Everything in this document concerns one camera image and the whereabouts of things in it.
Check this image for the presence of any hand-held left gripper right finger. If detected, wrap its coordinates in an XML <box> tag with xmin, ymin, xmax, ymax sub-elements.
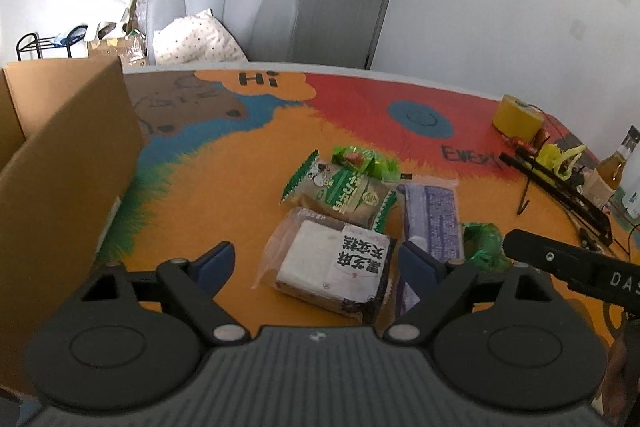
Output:
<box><xmin>382</xmin><ymin>240</ymin><xmax>556</xmax><ymax>348</ymax></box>

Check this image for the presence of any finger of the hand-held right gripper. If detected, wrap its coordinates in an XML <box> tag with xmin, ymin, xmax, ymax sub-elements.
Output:
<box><xmin>501</xmin><ymin>228</ymin><xmax>603</xmax><ymax>294</ymax></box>

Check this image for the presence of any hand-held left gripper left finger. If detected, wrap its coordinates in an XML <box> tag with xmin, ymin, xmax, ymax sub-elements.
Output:
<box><xmin>82</xmin><ymin>241</ymin><xmax>251</xmax><ymax>348</ymax></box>

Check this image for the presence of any long purple snack packet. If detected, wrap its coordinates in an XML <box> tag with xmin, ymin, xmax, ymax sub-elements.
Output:
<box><xmin>395</xmin><ymin>177</ymin><xmax>466</xmax><ymax>323</ymax></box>

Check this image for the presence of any white cake packet black label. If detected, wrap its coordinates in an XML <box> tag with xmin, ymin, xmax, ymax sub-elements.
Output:
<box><xmin>251</xmin><ymin>207</ymin><xmax>398</xmax><ymax>327</ymax></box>

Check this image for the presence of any green white cartoon snack packet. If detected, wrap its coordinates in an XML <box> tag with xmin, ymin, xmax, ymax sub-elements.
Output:
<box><xmin>280</xmin><ymin>149</ymin><xmax>398</xmax><ymax>230</ymax></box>

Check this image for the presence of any small green snack packet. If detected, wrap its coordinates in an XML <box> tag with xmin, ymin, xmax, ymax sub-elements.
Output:
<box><xmin>331</xmin><ymin>145</ymin><xmax>401</xmax><ymax>180</ymax></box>

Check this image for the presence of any person's right hand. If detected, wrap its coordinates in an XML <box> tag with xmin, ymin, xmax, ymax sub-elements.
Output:
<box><xmin>605</xmin><ymin>314</ymin><xmax>640</xmax><ymax>427</ymax></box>

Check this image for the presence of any black folded tripod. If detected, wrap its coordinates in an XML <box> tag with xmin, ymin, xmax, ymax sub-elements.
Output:
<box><xmin>499</xmin><ymin>146</ymin><xmax>613</xmax><ymax>245</ymax></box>

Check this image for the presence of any colourful printed table mat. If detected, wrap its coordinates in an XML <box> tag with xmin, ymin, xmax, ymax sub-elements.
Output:
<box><xmin>95</xmin><ymin>68</ymin><xmax>640</xmax><ymax>328</ymax></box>

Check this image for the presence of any yellow green clip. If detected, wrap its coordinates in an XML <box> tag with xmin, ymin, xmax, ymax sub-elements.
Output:
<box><xmin>537</xmin><ymin>143</ymin><xmax>586</xmax><ymax>180</ymax></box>

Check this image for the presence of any glass bottle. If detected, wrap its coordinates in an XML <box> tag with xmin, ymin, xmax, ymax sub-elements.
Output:
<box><xmin>582</xmin><ymin>125</ymin><xmax>640</xmax><ymax>210</ymax></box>

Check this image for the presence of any yellow tape roll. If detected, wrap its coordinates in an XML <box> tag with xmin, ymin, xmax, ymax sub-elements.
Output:
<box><xmin>492</xmin><ymin>94</ymin><xmax>544</xmax><ymax>138</ymax></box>

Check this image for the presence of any white dotted pillow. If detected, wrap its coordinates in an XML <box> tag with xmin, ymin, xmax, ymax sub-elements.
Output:
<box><xmin>152</xmin><ymin>8</ymin><xmax>249</xmax><ymax>66</ymax></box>

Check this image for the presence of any brown cardboard box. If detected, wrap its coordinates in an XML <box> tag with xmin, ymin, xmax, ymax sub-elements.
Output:
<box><xmin>87</xmin><ymin>34</ymin><xmax>148</xmax><ymax>68</ymax></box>

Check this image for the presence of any clear plastic wrapping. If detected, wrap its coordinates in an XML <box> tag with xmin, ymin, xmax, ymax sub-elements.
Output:
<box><xmin>125</xmin><ymin>0</ymin><xmax>151</xmax><ymax>38</ymax></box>

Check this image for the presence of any black shoe rack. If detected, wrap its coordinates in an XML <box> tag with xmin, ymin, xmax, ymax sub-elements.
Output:
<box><xmin>16</xmin><ymin>25</ymin><xmax>101</xmax><ymax>62</ymax></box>

